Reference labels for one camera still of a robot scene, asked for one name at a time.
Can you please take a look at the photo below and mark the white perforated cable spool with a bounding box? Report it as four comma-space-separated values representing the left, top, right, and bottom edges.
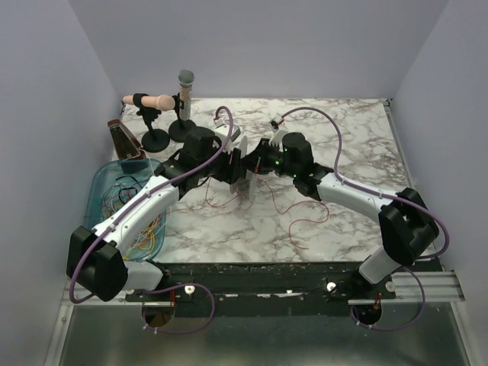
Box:
229, 134, 257, 204

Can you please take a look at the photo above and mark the long red wire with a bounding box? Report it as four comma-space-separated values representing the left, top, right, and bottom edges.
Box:
204, 175, 330, 251

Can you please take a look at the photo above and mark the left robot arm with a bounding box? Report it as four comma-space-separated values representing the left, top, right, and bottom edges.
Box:
66, 125, 247, 301

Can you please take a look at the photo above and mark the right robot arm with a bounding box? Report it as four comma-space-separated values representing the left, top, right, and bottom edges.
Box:
242, 133, 439, 284

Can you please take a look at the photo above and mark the black stand of grey microphone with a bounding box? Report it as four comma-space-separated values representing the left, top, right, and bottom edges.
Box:
168, 94, 196, 143

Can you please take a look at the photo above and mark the black stand of pink microphone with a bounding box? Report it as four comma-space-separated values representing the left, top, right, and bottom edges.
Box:
133, 93, 170, 153

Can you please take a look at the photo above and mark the grey mesh microphone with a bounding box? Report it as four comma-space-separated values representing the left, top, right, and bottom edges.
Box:
178, 69, 194, 120

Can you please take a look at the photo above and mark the brown wooden metronome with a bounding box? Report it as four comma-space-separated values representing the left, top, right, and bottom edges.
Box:
108, 119, 146, 161

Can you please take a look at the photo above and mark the teal transparent plastic tray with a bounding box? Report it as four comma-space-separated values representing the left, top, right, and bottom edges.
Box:
83, 158, 169, 262

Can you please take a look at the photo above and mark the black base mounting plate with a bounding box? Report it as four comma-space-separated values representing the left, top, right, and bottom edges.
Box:
78, 261, 445, 318

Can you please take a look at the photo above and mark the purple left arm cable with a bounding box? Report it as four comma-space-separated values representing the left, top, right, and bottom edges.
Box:
68, 106, 234, 336

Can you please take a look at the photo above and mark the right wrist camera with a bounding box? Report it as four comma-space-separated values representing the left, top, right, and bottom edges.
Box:
269, 117, 288, 146

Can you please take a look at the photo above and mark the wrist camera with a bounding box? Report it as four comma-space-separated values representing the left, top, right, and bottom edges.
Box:
269, 117, 288, 146
213, 123, 241, 149

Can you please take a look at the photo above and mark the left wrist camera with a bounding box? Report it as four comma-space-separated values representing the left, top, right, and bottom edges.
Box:
213, 123, 241, 149

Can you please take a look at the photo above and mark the white wire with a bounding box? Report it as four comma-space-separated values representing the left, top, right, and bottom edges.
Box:
146, 158, 163, 180

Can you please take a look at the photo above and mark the black wire in tray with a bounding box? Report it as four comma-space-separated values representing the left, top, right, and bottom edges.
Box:
114, 175, 142, 203

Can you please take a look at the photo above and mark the yellow wire in tray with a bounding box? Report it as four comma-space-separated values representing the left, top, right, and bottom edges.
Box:
129, 226, 159, 256

